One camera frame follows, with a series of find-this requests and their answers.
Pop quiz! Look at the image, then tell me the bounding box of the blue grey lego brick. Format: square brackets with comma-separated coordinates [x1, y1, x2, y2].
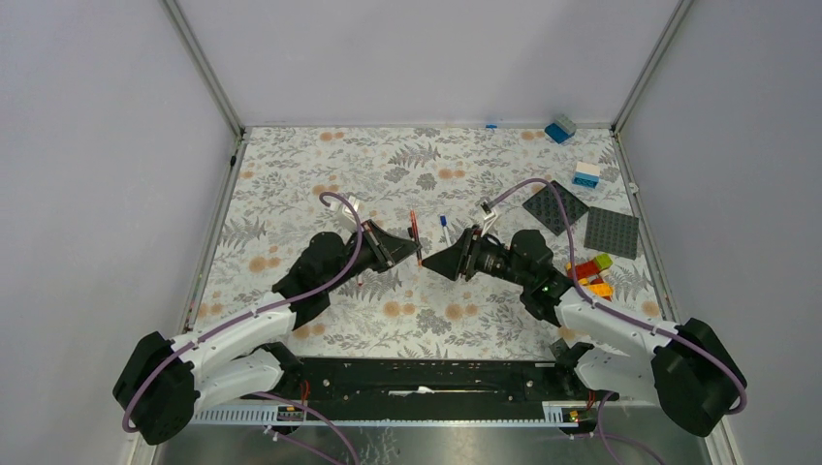
[545, 114, 578, 144]

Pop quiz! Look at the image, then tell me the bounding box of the dark green lego baseplate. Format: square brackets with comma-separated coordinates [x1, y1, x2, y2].
[522, 181, 589, 235]

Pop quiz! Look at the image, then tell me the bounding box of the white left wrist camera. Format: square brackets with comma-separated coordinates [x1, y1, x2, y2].
[334, 196, 361, 233]

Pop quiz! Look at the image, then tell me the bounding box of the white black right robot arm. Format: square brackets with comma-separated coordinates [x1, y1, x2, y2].
[422, 228, 746, 437]

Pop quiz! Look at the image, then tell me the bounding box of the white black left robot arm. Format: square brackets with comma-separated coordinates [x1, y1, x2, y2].
[112, 220, 419, 446]

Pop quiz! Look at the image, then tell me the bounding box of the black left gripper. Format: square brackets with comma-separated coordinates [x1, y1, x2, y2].
[324, 219, 421, 294]

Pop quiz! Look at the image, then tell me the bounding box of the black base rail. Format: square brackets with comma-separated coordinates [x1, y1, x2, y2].
[270, 357, 605, 421]

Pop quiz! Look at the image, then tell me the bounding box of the floral table mat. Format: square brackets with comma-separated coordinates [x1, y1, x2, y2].
[191, 127, 632, 360]

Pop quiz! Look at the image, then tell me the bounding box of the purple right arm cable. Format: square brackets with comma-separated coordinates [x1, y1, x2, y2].
[488, 177, 749, 465]

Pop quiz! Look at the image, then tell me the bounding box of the colourful lego brick pile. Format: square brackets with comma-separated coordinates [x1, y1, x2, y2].
[565, 254, 614, 300]

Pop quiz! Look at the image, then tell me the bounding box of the white marker blue end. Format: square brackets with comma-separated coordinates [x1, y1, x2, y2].
[439, 215, 452, 246]

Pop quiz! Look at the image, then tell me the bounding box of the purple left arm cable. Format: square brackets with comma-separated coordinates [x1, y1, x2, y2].
[121, 191, 364, 465]

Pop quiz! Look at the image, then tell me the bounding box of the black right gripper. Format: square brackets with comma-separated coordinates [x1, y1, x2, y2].
[422, 225, 531, 288]

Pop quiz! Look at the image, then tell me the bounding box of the orange red pen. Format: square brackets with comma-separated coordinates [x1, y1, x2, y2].
[409, 209, 423, 267]

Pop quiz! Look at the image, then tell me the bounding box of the white blue lego brick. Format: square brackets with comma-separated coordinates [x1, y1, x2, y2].
[572, 162, 601, 189]

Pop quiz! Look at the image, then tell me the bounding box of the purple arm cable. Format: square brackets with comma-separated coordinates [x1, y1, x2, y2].
[121, 191, 364, 465]
[488, 177, 749, 465]

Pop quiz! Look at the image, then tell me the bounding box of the grey lego baseplate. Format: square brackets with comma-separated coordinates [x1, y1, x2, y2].
[584, 206, 639, 260]

